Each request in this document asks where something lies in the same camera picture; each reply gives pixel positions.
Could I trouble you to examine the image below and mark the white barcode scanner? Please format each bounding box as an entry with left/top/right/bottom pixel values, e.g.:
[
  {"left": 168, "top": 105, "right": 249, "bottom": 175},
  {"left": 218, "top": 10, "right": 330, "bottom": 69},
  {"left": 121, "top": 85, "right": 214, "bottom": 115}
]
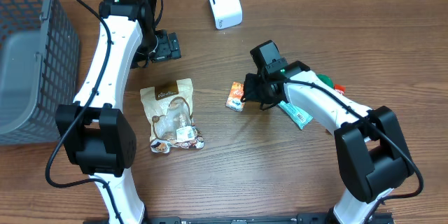
[{"left": 209, "top": 0, "right": 243, "bottom": 30}]

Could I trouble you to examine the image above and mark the red coffee stick sachet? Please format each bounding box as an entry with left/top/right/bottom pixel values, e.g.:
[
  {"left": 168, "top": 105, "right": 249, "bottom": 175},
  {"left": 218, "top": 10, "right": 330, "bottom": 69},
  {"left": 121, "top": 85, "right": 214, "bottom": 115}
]
[{"left": 334, "top": 84, "right": 346, "bottom": 95}]

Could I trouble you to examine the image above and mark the teal wet wipes pack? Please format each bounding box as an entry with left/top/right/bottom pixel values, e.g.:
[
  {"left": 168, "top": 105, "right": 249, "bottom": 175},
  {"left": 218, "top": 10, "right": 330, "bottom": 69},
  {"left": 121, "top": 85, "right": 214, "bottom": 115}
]
[{"left": 278, "top": 101, "right": 313, "bottom": 130}]

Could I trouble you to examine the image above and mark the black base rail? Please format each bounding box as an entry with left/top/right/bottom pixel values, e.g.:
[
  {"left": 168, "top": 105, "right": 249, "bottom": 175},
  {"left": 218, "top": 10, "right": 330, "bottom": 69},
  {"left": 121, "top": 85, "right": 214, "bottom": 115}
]
[{"left": 83, "top": 211, "right": 395, "bottom": 224}]

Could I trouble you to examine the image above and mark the beige snack pouch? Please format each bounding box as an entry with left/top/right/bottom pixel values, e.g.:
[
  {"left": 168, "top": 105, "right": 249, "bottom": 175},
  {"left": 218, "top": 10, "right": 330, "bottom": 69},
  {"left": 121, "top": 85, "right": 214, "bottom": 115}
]
[{"left": 140, "top": 78, "right": 204, "bottom": 154}]

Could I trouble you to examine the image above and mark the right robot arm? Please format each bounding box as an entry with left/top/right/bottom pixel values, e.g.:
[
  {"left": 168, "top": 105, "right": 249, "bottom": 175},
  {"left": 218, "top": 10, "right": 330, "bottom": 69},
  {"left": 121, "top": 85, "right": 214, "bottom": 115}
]
[{"left": 242, "top": 59, "right": 416, "bottom": 223}]

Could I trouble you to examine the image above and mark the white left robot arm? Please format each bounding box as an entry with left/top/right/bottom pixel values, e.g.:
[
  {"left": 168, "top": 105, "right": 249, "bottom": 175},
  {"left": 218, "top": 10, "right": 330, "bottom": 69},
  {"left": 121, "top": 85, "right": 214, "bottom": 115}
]
[{"left": 45, "top": 0, "right": 181, "bottom": 223}]

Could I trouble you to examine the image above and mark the green lid jar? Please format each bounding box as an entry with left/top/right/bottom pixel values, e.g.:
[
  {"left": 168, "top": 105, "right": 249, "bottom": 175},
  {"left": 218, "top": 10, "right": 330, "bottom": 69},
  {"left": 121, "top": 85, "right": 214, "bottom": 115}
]
[{"left": 316, "top": 74, "right": 334, "bottom": 89}]

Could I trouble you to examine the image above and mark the orange small box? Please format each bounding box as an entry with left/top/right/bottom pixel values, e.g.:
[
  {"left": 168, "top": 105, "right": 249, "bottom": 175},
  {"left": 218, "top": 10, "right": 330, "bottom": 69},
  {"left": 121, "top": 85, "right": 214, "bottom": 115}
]
[{"left": 225, "top": 82, "right": 244, "bottom": 112}]

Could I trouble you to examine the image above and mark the grey plastic shopping basket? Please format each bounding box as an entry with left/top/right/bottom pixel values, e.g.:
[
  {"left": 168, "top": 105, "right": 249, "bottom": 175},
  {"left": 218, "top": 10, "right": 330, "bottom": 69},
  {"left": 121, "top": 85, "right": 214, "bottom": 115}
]
[{"left": 1, "top": 0, "right": 81, "bottom": 146}]

